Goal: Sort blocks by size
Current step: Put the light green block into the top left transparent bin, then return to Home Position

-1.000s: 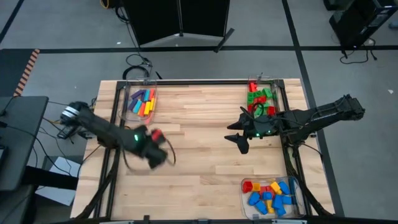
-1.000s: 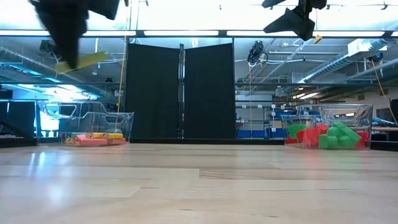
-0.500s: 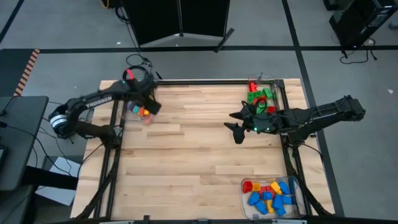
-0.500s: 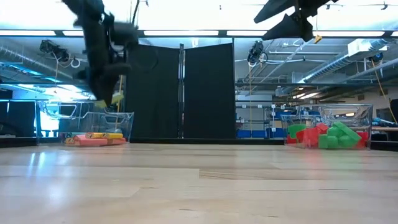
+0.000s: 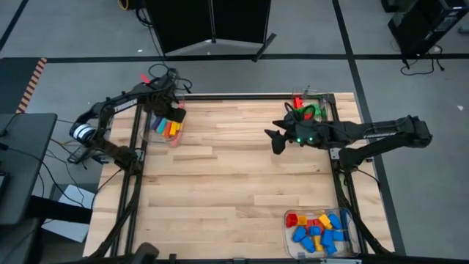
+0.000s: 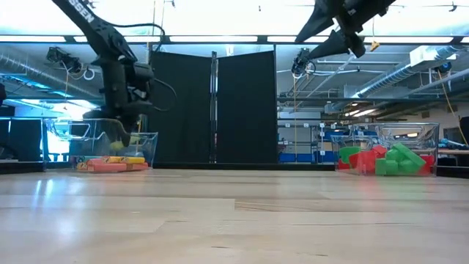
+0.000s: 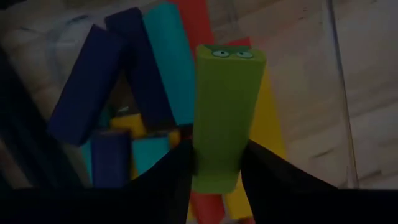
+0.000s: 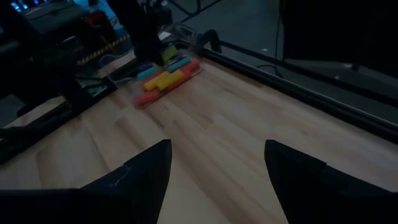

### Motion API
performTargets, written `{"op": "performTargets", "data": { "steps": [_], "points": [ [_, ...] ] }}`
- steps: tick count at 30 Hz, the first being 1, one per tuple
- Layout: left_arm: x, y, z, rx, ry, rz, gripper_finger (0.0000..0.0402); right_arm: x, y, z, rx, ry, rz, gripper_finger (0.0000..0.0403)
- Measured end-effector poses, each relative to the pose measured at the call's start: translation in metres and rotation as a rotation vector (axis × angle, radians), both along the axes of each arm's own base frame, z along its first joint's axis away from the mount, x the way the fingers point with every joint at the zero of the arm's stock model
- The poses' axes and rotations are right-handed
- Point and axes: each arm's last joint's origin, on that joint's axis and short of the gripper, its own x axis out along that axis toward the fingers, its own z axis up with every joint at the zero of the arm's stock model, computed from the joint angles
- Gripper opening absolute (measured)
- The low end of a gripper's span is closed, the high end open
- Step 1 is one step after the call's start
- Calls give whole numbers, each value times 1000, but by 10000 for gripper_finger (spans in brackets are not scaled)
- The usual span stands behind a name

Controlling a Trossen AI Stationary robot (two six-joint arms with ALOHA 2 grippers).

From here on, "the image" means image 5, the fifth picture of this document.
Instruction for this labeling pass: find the white paper sheet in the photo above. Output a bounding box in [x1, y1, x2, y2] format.
[42, 183, 98, 243]

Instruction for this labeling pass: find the black equipment case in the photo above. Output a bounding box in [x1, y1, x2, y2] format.
[380, 0, 469, 56]

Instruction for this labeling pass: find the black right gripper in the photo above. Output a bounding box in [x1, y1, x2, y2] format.
[264, 112, 331, 155]

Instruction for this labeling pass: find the black power adapter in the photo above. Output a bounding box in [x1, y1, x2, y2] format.
[67, 146, 89, 165]

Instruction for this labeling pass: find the clear plastic bin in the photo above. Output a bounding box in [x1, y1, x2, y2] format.
[290, 89, 331, 145]
[281, 209, 362, 262]
[140, 91, 186, 147]

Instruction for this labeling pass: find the orange black hazard tape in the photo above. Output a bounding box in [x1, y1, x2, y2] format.
[15, 57, 48, 114]

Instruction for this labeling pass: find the black rounded object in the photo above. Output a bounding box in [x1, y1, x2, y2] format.
[130, 241, 160, 264]

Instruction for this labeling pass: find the black floor cable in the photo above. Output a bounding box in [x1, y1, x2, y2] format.
[399, 43, 446, 77]

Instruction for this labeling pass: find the coiled black cable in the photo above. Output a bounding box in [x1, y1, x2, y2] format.
[144, 62, 193, 95]

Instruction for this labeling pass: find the black partition foot bar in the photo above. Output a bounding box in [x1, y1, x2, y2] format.
[251, 32, 278, 62]

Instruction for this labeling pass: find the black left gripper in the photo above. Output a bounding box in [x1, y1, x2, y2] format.
[144, 82, 188, 124]

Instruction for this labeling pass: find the black partition panel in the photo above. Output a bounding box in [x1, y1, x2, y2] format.
[211, 0, 273, 45]
[145, 0, 214, 56]

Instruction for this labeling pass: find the black desk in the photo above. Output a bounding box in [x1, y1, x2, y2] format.
[0, 112, 58, 227]

